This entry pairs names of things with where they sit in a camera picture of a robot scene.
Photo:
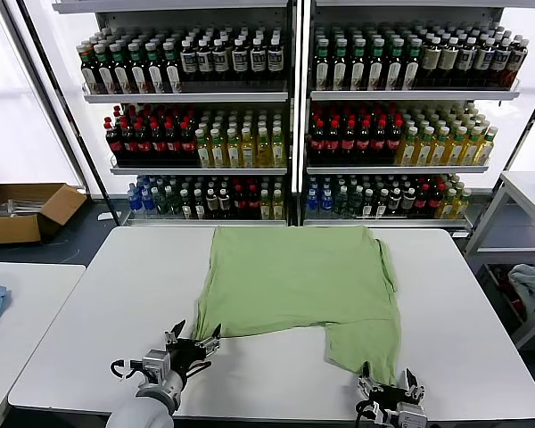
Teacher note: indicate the grey packaged parts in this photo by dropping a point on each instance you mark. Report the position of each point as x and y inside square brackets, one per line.
[13, 207]

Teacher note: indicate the dark bottle white blue label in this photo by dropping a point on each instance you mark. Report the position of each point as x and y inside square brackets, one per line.
[518, 60]
[240, 60]
[220, 60]
[484, 60]
[466, 60]
[274, 60]
[188, 60]
[257, 60]
[501, 60]
[204, 60]

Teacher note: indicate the green t-shirt with red print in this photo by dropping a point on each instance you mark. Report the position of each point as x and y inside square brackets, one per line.
[294, 276]

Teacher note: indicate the pale grey-blue cloth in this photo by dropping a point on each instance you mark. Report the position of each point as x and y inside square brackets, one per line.
[532, 285]

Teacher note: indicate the small cola bottle red cap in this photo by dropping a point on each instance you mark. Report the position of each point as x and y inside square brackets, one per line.
[252, 203]
[422, 200]
[240, 203]
[436, 200]

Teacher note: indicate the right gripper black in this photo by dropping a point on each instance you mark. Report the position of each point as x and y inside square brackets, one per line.
[394, 394]

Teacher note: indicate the black crate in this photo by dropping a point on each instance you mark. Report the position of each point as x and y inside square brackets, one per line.
[495, 290]

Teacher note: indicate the small yellow drink bottle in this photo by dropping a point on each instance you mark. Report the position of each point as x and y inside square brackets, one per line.
[461, 205]
[448, 205]
[265, 207]
[277, 207]

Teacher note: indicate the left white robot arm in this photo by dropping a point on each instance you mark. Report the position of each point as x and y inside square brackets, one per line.
[151, 412]

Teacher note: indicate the yellow drink bottle green label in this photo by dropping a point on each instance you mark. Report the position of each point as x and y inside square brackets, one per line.
[277, 153]
[203, 153]
[455, 151]
[248, 153]
[439, 151]
[486, 151]
[424, 151]
[471, 151]
[263, 153]
[409, 151]
[217, 153]
[233, 153]

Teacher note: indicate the small dark green bottle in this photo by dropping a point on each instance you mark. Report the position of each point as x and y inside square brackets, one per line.
[173, 203]
[354, 204]
[161, 203]
[340, 204]

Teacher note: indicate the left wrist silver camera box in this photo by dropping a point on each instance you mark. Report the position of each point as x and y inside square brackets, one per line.
[156, 362]

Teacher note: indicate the red item in crate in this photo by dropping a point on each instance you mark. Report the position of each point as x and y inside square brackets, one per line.
[519, 305]

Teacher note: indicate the dark tea bottle green cap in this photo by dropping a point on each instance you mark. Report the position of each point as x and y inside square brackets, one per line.
[174, 76]
[411, 71]
[89, 76]
[357, 71]
[105, 76]
[339, 71]
[156, 76]
[139, 76]
[393, 71]
[321, 71]
[376, 71]
[121, 76]

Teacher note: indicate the small dark bottle white cap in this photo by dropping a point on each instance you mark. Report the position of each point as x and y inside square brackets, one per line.
[395, 200]
[211, 203]
[199, 205]
[382, 205]
[409, 200]
[367, 205]
[224, 203]
[186, 205]

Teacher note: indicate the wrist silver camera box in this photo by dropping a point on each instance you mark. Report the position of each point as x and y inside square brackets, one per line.
[411, 417]
[156, 362]

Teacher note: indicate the white paper scrap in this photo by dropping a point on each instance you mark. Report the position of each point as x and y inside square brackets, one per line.
[104, 217]

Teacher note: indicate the white metal shelf unit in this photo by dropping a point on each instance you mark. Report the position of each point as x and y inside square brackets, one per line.
[405, 95]
[183, 97]

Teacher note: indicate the brown cardboard box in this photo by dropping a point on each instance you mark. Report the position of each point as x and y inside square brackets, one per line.
[9, 229]

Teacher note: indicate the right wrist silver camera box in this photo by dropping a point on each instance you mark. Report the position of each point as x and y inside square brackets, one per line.
[411, 417]

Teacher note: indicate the small blue water bottle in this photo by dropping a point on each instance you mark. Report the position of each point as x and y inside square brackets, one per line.
[148, 200]
[134, 200]
[312, 203]
[326, 203]

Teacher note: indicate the black window frame post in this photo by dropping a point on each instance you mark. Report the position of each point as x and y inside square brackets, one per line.
[71, 120]

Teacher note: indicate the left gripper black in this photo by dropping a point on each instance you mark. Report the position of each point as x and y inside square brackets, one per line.
[187, 352]

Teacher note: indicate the dark bottle beige label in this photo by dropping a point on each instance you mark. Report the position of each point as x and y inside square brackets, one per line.
[448, 60]
[430, 60]

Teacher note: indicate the grey metal table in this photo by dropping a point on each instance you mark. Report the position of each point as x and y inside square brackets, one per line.
[524, 187]

